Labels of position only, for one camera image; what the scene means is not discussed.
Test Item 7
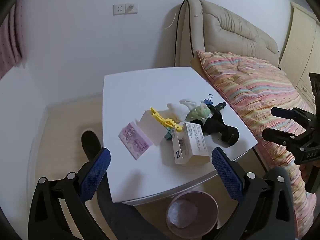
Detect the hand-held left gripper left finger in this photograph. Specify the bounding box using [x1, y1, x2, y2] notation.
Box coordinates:
[28, 147, 112, 240]

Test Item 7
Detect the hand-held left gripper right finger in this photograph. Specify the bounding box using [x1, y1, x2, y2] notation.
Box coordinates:
[211, 147, 295, 240]

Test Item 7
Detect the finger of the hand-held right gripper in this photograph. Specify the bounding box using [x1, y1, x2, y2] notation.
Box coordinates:
[271, 107, 315, 130]
[262, 128, 308, 152]

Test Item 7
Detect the pink round waste bin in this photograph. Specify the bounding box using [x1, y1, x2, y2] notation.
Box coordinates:
[166, 191, 218, 238]

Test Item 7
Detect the white cardboard box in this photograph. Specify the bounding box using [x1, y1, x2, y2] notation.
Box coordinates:
[172, 122, 210, 165]

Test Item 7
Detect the pink tissue packet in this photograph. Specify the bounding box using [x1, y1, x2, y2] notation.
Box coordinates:
[118, 122, 154, 161]

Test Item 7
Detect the green white plush toy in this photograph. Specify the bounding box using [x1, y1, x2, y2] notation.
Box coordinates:
[187, 104, 213, 121]

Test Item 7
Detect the teal binder clip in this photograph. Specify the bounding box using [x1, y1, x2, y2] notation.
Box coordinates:
[164, 127, 176, 142]

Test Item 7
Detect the white paper card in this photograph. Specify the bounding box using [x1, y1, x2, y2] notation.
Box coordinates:
[138, 109, 167, 147]

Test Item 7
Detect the blue binder clip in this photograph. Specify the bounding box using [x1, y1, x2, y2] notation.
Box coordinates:
[201, 94, 214, 106]

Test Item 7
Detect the white tissue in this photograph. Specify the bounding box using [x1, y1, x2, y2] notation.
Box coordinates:
[167, 102, 191, 122]

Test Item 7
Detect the white plastic wrapper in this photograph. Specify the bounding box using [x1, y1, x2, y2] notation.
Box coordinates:
[179, 98, 198, 110]

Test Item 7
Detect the yellow hair clip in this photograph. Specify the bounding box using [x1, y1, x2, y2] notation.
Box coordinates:
[150, 107, 183, 133]

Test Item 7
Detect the black slipper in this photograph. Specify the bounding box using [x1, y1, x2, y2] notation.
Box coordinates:
[81, 130, 103, 165]

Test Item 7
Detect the striped pink quilt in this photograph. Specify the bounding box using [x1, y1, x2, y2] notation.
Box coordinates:
[196, 50, 320, 236]

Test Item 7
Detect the person's left leg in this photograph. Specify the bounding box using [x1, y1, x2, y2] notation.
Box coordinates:
[96, 177, 168, 240]

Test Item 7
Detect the clear plastic bin liner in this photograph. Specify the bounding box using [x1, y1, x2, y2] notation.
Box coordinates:
[167, 199, 200, 228]

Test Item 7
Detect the cream wardrobe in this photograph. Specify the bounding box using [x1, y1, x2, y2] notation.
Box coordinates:
[278, 2, 320, 113]

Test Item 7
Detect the beige padded headboard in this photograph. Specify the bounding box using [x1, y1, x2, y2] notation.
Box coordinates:
[156, 0, 279, 72]

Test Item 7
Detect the pink curtain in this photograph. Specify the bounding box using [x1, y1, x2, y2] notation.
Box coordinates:
[0, 1, 27, 79]

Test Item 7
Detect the white charger cable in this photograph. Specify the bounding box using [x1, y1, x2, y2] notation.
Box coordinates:
[164, 10, 181, 30]

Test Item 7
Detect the white wall socket with plug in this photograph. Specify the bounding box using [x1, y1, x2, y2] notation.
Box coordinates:
[125, 2, 139, 14]

